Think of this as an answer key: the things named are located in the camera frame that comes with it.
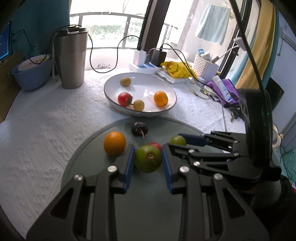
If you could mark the balcony railing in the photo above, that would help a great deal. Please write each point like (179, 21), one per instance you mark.
(104, 14)

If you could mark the person's right forearm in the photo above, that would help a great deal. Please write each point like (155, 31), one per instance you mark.
(272, 208)

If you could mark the yellow plastic bag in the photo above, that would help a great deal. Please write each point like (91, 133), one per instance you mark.
(178, 69)

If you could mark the black charger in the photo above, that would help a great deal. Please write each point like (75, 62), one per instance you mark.
(158, 58)

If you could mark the yellow curtain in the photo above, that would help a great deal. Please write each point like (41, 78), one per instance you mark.
(256, 46)

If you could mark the brown box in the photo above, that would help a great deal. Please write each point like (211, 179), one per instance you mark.
(7, 92)

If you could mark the orange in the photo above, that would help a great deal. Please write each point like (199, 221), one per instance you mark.
(115, 143)
(160, 98)

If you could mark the white plate with dark rim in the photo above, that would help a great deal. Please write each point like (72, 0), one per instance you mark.
(143, 90)

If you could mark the stainless steel tumbler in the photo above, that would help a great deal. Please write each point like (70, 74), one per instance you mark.
(71, 60)

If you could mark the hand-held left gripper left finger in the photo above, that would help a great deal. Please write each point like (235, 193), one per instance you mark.
(130, 166)

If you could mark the grey round mat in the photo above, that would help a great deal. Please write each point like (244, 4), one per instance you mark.
(92, 150)

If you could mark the black window post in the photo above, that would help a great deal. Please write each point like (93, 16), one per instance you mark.
(150, 23)

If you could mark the white power strip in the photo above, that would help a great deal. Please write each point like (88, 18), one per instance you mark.
(143, 67)

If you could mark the green lime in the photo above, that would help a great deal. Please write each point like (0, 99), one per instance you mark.
(177, 140)

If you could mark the teal curtain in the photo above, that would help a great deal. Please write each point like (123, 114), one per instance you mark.
(39, 14)

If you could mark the white charger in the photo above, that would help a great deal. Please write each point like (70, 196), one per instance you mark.
(140, 58)

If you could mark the red tomato with stem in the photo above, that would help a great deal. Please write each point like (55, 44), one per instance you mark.
(125, 99)

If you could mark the light blue hanging towel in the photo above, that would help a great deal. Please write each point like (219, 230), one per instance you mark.
(214, 23)

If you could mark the dark purple plum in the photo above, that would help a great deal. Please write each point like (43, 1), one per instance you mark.
(139, 128)

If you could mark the purple cloth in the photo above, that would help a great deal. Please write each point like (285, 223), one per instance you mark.
(216, 89)

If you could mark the red cherry tomato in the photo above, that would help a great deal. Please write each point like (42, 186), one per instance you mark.
(156, 145)

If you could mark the white desk lamp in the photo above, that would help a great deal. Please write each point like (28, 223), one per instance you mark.
(240, 42)

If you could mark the blue bowl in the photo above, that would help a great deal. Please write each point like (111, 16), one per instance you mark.
(32, 76)

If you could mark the green apple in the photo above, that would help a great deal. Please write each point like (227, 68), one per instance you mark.
(148, 160)

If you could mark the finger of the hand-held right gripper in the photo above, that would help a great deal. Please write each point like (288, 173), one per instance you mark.
(193, 139)
(208, 162)

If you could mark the tablet with lit screen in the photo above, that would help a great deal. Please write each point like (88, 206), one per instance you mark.
(4, 41)

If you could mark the small yellow plum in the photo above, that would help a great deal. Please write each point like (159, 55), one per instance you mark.
(125, 81)
(139, 105)

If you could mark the white textured tablecloth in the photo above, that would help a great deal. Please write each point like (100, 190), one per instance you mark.
(46, 139)

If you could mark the white plastic basket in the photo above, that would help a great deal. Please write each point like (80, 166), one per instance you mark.
(205, 67)

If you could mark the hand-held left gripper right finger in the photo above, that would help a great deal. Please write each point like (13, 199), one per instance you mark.
(167, 172)

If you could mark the white tube with blue label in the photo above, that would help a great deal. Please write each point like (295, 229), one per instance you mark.
(223, 89)

